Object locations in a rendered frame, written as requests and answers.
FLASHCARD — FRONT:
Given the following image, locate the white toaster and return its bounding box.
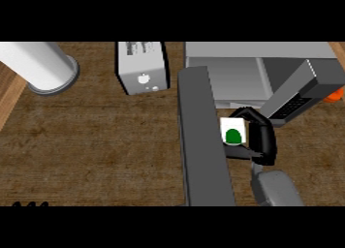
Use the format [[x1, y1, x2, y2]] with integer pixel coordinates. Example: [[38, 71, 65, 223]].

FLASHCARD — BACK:
[[114, 42, 171, 96]]

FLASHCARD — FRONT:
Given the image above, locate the orange fruit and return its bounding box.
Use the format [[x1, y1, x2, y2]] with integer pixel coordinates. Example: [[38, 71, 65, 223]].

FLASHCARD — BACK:
[[322, 87, 345, 104]]

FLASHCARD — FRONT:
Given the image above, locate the grey microwave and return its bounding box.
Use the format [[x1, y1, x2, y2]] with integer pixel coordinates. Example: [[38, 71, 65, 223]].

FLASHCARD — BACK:
[[185, 42, 345, 128]]

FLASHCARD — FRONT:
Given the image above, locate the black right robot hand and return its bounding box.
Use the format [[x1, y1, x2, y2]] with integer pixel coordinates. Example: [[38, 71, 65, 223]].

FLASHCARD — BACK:
[[223, 107, 278, 167]]

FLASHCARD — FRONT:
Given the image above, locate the white cylinder canister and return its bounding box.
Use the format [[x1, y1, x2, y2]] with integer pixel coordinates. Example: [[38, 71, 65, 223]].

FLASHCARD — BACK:
[[0, 42, 81, 97]]

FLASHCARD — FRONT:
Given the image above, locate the dark grey microwave door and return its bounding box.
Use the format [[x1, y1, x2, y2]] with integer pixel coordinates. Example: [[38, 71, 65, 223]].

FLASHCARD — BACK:
[[176, 66, 238, 207]]

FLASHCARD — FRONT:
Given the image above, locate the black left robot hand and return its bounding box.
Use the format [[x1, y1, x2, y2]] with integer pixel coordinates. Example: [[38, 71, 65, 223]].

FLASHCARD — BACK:
[[10, 201, 51, 207]]

